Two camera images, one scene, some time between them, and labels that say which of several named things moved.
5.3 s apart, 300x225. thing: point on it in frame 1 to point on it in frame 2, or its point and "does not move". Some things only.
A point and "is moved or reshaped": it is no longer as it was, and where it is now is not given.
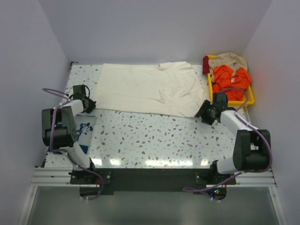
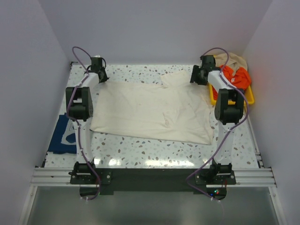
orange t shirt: (234, 84) does not move
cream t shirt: (168, 88) is moved or reshaped
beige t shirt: (229, 59) does not move
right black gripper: (206, 112) to (197, 76)
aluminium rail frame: (44, 176) does not move
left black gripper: (88, 104) to (103, 75)
